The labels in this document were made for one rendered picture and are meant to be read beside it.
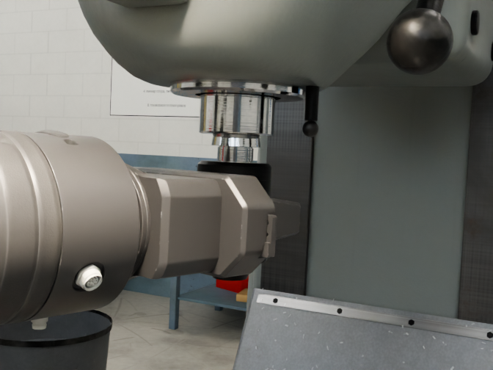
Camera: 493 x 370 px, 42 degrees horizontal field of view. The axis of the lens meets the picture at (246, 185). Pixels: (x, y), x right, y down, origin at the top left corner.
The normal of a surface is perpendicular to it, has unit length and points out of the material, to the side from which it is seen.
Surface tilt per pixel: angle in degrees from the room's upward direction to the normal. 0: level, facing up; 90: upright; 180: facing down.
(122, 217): 79
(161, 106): 90
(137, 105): 90
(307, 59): 131
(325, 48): 127
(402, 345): 63
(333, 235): 90
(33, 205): 71
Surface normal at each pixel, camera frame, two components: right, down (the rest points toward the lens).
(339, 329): -0.38, -0.43
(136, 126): -0.45, 0.03
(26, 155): 0.53, -0.70
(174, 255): 0.74, 0.07
